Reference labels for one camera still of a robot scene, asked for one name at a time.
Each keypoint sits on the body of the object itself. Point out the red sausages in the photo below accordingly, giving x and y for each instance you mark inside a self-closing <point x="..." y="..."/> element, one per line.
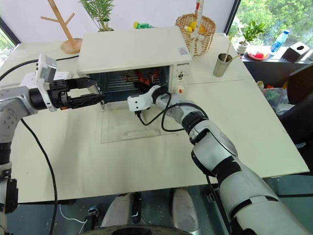
<point x="146" y="74"/>

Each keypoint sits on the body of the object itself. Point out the dark rounded robot torso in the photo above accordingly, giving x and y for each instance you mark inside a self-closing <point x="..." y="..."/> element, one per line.
<point x="141" y="230"/>

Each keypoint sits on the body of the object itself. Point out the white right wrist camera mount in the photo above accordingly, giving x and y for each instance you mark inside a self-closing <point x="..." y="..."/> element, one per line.
<point x="138" y="101"/>

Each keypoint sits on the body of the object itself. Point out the green yellow toy bottle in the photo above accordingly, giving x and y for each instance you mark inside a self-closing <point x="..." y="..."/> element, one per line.
<point x="143" y="25"/>

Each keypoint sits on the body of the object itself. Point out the black chair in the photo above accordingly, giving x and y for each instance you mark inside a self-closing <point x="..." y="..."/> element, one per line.
<point x="300" y="105"/>

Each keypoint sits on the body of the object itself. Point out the small plant in white pot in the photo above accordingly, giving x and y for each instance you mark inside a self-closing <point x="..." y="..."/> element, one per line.
<point x="249" y="34"/>

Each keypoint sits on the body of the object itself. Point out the white toaster oven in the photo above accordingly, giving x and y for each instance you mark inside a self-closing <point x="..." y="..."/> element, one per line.
<point x="132" y="49"/>

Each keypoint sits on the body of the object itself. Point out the green potted bamboo plant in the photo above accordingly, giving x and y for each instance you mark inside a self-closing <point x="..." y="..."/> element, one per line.
<point x="102" y="14"/>

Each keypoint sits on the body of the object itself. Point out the dark brown tissue box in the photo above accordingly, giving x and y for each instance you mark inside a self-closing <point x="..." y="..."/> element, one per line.
<point x="297" y="51"/>

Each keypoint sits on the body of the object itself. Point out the wooden chopstick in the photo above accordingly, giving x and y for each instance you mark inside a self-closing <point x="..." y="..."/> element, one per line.
<point x="235" y="58"/>
<point x="228" y="50"/>

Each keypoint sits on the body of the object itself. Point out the glass toaster oven door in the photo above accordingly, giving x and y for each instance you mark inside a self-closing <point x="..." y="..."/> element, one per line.
<point x="137" y="127"/>

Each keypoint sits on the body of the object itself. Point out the dark side cabinet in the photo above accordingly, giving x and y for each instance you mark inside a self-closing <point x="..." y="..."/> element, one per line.
<point x="269" y="71"/>

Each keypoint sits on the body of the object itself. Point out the red food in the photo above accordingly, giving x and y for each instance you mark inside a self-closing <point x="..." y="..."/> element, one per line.
<point x="129" y="79"/>

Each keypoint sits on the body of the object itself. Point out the blue water bottle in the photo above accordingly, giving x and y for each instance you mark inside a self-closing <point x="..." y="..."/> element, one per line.
<point x="278" y="41"/>

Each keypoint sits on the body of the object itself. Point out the orange toy fruit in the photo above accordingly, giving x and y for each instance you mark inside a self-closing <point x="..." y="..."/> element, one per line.
<point x="203" y="29"/>

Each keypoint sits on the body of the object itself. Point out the red plate with toy fruit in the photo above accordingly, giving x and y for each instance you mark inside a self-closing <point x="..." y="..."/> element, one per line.
<point x="258" y="55"/>

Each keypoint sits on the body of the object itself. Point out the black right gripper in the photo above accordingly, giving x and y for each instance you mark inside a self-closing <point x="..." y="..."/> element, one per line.
<point x="146" y="88"/>

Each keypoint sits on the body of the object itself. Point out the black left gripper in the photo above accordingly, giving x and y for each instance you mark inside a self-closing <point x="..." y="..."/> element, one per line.
<point x="57" y="94"/>

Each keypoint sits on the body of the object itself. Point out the clear bag of toys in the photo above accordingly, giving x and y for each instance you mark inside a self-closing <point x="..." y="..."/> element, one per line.
<point x="274" y="95"/>

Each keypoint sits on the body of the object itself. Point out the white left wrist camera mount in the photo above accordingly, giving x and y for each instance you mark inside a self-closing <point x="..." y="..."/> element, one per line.
<point x="45" y="68"/>

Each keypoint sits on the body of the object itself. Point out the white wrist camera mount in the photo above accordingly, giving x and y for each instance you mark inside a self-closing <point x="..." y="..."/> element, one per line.
<point x="45" y="68"/>
<point x="138" y="101"/>

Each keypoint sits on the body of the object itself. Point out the wicker basket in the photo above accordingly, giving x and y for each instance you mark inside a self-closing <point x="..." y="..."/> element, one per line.
<point x="204" y="40"/>

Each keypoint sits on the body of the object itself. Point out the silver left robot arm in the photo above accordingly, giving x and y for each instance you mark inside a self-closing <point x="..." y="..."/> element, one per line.
<point x="9" y="105"/>

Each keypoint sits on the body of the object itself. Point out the metal cup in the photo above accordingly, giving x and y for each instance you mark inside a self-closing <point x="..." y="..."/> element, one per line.
<point x="222" y="66"/>

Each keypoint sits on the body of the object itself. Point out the wooden mug tree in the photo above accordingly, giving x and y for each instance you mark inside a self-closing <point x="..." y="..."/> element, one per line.
<point x="67" y="34"/>

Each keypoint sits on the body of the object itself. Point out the yellow toy lemon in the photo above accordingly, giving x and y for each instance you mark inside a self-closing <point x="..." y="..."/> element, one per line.
<point x="192" y="26"/>

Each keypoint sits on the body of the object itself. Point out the white power strip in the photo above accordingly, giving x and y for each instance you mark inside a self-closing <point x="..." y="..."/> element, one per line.
<point x="61" y="75"/>

